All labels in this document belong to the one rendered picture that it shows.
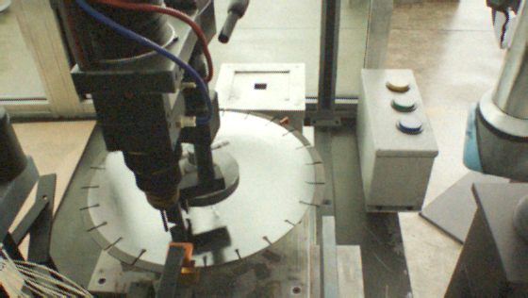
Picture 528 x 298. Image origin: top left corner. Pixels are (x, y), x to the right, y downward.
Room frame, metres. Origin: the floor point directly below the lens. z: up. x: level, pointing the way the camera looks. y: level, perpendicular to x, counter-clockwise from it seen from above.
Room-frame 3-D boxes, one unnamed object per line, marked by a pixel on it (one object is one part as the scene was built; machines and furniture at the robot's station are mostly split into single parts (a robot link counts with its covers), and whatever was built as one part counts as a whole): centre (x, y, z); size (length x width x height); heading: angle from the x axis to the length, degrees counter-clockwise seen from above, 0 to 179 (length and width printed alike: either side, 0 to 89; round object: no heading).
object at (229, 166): (0.53, 0.07, 0.96); 0.11 x 0.11 x 0.03
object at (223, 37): (0.49, 0.02, 1.21); 0.08 x 0.06 x 0.03; 173
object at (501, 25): (1.00, -0.60, 0.94); 0.06 x 0.03 x 0.09; 122
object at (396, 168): (0.76, -0.28, 0.82); 0.28 x 0.11 x 0.15; 173
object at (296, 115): (0.86, -0.03, 0.82); 0.18 x 0.18 x 0.15; 83
